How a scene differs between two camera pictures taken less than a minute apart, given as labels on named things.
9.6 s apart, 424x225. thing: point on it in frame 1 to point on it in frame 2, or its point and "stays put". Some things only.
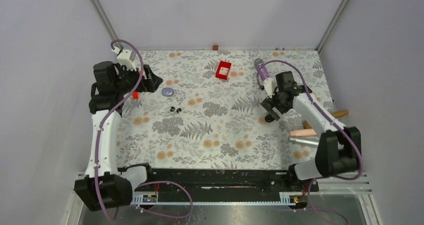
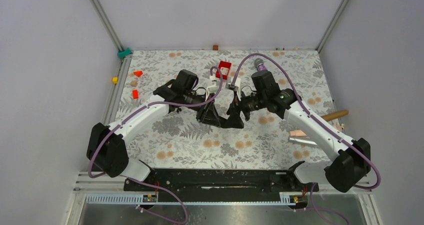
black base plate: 227,180 stays put
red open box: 223,69 stays put
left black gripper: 151,83 to 210,116
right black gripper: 269,103 to 235,120
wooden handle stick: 335,114 stays put
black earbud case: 268,118 to 224,123
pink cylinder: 302,132 stays put
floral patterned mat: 207,113 stays put
